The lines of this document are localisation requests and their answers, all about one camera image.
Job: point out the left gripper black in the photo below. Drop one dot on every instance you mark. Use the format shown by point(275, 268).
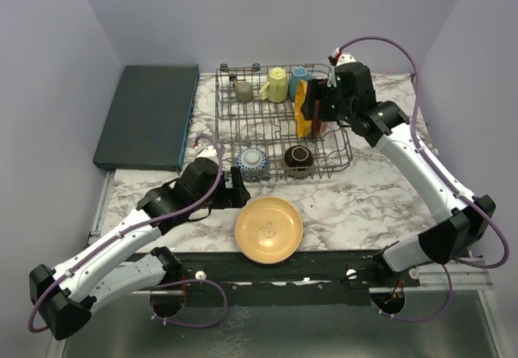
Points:
point(235, 197)

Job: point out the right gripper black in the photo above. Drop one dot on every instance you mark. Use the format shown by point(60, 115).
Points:
point(318, 90)

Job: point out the blue mug white inside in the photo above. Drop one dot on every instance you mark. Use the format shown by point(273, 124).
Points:
point(298, 74)

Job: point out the red and blue patterned bowl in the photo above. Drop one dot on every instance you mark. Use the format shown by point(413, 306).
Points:
point(253, 164)

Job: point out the cream mug yellow handle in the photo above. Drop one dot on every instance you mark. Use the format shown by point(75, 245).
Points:
point(275, 88)

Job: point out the tan orange round plate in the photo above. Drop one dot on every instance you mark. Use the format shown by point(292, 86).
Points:
point(269, 216)

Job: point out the dark patterned bowl cream inside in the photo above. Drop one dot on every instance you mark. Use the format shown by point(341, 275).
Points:
point(298, 161)

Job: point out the grey wire dish rack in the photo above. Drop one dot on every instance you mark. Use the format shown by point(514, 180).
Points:
point(270, 127)

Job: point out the small grey-brown cup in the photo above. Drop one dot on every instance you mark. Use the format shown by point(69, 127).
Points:
point(243, 91)

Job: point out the pink polka dot plate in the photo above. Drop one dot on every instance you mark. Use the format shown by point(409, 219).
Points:
point(321, 129)

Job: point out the plain pink round plate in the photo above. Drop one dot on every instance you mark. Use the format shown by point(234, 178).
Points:
point(268, 250)

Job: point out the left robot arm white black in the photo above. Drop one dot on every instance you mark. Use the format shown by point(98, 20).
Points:
point(65, 296)

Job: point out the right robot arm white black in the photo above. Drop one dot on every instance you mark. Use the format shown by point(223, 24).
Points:
point(458, 213)

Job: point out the dark grey flat box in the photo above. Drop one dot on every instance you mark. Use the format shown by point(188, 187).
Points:
point(148, 122)

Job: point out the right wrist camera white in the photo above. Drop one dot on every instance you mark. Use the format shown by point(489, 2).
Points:
point(339, 57)

